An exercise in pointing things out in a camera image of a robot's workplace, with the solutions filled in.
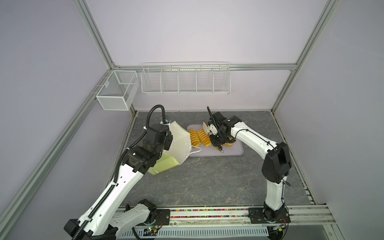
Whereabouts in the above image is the green paper gift bag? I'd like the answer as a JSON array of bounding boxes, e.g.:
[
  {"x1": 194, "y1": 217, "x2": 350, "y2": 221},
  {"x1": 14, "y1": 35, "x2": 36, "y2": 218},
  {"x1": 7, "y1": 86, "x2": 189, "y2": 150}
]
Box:
[{"x1": 148, "y1": 121, "x2": 202, "y2": 175}]

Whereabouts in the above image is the long ridged yellow bread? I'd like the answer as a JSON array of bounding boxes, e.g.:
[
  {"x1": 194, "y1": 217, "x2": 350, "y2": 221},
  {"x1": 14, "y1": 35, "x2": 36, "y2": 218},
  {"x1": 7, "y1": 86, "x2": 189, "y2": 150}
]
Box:
[{"x1": 188, "y1": 129, "x2": 201, "y2": 147}]

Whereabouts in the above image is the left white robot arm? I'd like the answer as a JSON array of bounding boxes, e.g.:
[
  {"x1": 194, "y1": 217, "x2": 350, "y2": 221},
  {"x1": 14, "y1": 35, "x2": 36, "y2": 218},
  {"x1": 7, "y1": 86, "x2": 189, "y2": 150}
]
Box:
[{"x1": 64, "y1": 105, "x2": 173, "y2": 240}]

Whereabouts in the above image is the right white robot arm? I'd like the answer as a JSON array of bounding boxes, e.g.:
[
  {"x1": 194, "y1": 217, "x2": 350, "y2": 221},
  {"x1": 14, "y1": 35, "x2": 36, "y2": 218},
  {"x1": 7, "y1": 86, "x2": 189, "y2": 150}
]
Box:
[{"x1": 207, "y1": 108, "x2": 292, "y2": 224}]

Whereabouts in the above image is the small white mesh basket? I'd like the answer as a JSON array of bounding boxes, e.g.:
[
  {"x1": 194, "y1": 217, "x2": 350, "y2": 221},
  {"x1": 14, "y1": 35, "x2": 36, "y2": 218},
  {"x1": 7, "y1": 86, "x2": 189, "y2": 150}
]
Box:
[{"x1": 96, "y1": 70, "x2": 140, "y2": 111}]

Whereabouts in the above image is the long white wire rack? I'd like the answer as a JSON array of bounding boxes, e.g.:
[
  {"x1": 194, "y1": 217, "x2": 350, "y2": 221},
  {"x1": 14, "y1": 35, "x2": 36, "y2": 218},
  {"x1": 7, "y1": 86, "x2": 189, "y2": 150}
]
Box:
[{"x1": 141, "y1": 62, "x2": 232, "y2": 95}]

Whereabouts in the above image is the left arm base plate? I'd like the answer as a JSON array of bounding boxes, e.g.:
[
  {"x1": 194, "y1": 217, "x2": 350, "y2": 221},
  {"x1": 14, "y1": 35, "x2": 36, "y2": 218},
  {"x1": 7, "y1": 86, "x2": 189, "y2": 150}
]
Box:
[{"x1": 140, "y1": 209, "x2": 171, "y2": 226}]

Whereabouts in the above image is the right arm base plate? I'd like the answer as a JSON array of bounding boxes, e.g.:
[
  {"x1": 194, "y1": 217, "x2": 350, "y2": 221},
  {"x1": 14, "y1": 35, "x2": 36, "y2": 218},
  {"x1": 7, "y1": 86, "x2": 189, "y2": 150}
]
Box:
[{"x1": 248, "y1": 206, "x2": 291, "y2": 224}]

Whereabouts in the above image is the white vented cable duct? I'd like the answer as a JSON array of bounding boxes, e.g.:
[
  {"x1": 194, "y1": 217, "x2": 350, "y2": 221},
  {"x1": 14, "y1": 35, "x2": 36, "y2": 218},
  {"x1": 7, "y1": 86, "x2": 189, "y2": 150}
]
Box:
[{"x1": 135, "y1": 226, "x2": 269, "y2": 240}]

